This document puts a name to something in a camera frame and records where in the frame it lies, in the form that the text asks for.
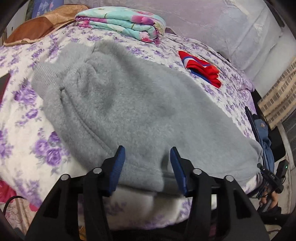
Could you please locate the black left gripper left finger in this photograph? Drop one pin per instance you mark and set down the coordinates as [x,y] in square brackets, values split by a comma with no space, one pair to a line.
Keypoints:
[57,217]

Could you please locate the beige brick-pattern curtain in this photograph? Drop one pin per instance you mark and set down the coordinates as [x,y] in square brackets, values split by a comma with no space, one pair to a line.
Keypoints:
[280,99]

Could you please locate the window with metal mesh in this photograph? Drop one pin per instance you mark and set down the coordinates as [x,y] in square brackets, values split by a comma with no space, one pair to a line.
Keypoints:
[287,133]

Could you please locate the red folded garment with stripes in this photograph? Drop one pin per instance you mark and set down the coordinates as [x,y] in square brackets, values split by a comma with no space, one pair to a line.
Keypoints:
[201,68]

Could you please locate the brown orange pillow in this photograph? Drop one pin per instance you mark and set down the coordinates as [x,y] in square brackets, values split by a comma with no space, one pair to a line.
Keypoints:
[40,27]

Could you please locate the blue patterned hanging cloth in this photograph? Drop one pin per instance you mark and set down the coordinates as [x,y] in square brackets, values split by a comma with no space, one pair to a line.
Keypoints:
[41,7]

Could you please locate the grey fleece pants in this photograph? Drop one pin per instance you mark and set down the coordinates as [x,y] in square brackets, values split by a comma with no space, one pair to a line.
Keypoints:
[100,97]

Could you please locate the person's right hand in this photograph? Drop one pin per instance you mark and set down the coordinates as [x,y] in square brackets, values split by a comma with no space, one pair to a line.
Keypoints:
[272,198]

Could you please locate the turquoise pink floral folded blanket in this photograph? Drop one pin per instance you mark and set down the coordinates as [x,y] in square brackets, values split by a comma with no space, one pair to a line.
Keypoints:
[141,25]

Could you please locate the pink floral quilt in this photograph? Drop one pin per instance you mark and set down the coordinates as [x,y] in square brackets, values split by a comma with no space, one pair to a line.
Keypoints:
[21,204]

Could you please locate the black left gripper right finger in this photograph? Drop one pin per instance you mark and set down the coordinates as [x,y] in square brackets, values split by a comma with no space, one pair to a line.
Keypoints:
[222,198]

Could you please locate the blue denim garment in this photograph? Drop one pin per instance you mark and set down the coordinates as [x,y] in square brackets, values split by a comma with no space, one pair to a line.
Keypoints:
[260,131]

